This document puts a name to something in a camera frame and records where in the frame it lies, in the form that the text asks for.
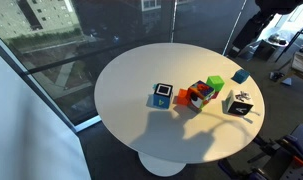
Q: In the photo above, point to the green building block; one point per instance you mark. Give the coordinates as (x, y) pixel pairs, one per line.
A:
(215, 82)

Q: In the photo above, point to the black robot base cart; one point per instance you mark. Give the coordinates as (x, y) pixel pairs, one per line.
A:
(284, 170)

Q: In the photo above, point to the orange building block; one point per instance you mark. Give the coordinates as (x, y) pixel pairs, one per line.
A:
(182, 98)

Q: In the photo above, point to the beige building with dark strip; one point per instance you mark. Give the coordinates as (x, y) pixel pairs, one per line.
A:
(54, 15)

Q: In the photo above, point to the blue cube black-white top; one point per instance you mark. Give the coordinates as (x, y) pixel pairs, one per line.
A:
(161, 100)

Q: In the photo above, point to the multicoloured picture cube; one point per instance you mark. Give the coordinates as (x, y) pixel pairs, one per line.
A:
(199, 96)

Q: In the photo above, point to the checkered cube with zebra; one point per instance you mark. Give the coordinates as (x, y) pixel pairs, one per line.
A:
(239, 106)

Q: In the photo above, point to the teal cube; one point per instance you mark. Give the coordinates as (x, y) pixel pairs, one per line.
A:
(241, 76)

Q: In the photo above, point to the dark corner window mullion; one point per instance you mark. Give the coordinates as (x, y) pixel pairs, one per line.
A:
(34, 83)

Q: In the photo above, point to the black box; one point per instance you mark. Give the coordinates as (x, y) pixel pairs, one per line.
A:
(265, 50)

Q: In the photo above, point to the dark standing equipment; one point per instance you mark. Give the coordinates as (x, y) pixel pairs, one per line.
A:
(257, 23)

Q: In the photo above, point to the round white dish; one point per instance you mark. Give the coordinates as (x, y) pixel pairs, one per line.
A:
(278, 39)

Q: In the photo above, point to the blue clamp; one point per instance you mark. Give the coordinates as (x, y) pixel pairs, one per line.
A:
(296, 145)

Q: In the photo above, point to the white table pedestal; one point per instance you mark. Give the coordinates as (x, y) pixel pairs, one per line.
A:
(161, 166)

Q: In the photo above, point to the black frame desk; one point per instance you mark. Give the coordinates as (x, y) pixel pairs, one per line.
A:
(299, 61)

